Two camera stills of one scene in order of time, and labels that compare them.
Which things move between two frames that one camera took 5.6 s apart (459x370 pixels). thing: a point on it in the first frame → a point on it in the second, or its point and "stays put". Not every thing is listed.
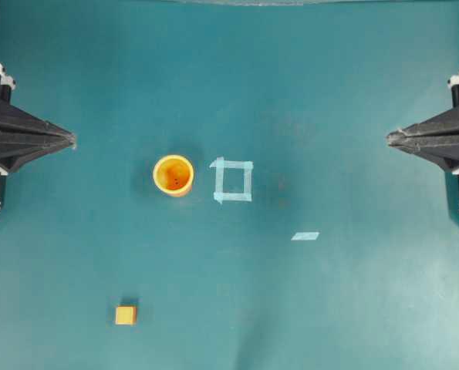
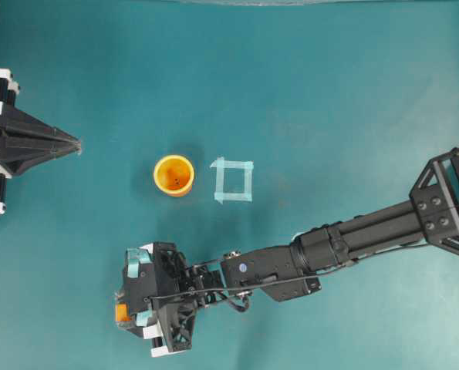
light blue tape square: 219,164 stays put
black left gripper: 11,137 stays put
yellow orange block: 126,315 stays put
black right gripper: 455,150 → 163,293
